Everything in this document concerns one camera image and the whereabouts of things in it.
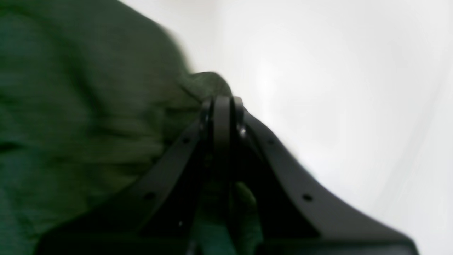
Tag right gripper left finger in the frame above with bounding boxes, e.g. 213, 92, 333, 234
35, 100, 213, 255

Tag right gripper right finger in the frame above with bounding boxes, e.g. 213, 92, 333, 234
231, 97, 418, 255

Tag dark green t-shirt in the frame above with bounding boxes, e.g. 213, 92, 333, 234
0, 0, 264, 255

